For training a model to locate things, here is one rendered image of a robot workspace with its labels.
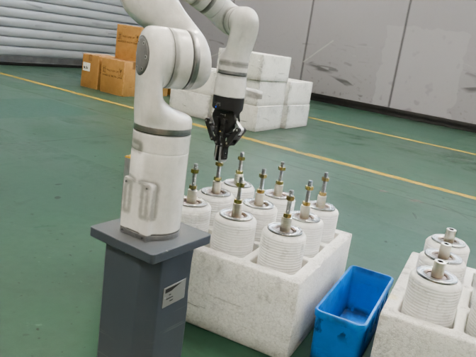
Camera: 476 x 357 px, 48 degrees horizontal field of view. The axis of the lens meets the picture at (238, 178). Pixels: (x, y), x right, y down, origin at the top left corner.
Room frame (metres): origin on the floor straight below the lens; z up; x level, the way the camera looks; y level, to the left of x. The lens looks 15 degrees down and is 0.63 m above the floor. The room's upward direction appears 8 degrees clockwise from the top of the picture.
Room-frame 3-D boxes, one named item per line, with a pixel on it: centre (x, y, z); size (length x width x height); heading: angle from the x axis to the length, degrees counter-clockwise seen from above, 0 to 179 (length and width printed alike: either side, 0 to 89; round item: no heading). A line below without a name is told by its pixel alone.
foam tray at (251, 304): (1.23, -0.06, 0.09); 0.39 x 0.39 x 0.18; 65
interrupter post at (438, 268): (0.94, -0.40, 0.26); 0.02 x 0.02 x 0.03
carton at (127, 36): (4.93, 1.07, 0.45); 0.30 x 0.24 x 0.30; 58
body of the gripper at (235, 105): (1.28, 0.05, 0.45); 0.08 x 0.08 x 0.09
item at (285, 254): (1.08, -0.11, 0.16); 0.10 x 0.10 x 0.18
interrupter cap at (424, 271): (0.94, -0.40, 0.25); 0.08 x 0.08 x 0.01
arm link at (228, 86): (1.30, 0.04, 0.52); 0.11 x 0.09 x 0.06; 135
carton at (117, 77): (4.80, 1.15, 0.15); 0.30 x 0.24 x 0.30; 55
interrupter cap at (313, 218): (1.18, -0.16, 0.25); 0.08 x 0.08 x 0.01
